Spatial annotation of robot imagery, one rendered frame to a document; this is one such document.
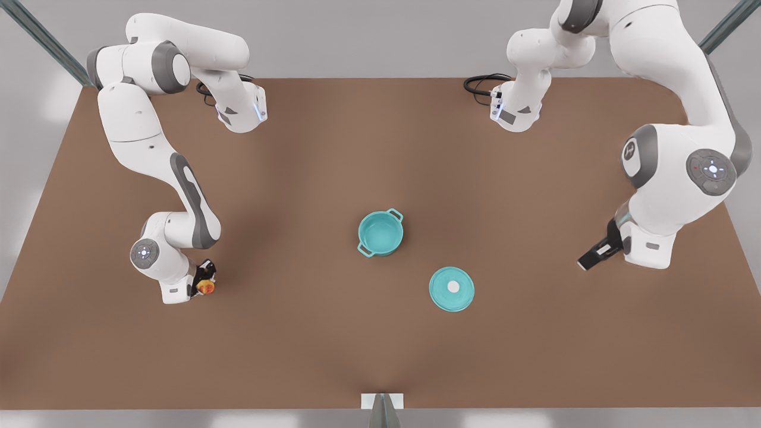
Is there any teal lid with white knob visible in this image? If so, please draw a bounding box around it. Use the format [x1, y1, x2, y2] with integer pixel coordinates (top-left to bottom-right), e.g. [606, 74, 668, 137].
[429, 266, 476, 313]

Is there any black cable loop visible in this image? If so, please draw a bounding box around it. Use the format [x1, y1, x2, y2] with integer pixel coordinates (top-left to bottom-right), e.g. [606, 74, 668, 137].
[196, 74, 255, 108]
[463, 73, 513, 108]

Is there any silver frame post with foot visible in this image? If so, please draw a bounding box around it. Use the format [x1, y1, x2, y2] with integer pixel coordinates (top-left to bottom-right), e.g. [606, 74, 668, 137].
[361, 392, 404, 428]

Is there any teal pot with handles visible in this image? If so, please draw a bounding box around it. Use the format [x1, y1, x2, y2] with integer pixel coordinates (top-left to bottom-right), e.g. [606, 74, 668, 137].
[357, 208, 405, 259]

